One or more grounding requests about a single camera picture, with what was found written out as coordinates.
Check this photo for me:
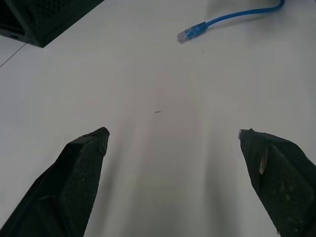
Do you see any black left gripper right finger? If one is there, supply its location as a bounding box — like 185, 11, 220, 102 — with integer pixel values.
237, 128, 316, 237

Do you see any black computer case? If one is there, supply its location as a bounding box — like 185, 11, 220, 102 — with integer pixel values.
0, 0, 106, 48

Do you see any blue ethernet cable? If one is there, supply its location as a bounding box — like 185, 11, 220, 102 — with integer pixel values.
177, 0, 285, 44

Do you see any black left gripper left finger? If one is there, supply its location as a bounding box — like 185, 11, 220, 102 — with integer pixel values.
0, 126, 110, 237

